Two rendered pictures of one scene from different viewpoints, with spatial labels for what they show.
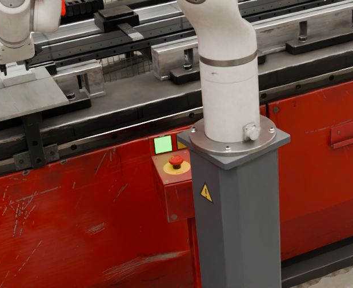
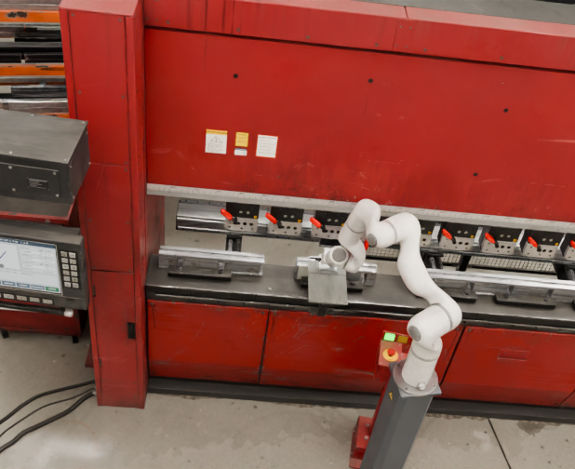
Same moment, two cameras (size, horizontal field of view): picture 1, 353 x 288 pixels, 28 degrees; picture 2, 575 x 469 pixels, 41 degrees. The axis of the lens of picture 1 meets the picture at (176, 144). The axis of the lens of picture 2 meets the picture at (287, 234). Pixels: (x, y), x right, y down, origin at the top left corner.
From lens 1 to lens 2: 194 cm
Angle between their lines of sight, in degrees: 18
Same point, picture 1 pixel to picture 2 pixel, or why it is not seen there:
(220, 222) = (391, 411)
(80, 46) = not seen: hidden behind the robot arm
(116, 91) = (380, 286)
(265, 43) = (482, 288)
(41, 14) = (350, 265)
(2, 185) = (298, 315)
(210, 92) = (408, 362)
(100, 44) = not seen: hidden behind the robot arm
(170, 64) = not seen: hidden behind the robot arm
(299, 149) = (476, 353)
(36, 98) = (332, 293)
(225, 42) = (422, 352)
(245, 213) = (404, 414)
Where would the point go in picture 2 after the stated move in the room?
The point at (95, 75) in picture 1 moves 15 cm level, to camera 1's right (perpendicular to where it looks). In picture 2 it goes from (371, 275) to (401, 286)
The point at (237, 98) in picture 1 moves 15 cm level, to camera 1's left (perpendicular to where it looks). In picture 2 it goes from (420, 371) to (384, 358)
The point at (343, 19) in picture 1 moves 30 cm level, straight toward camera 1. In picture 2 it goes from (540, 291) to (516, 327)
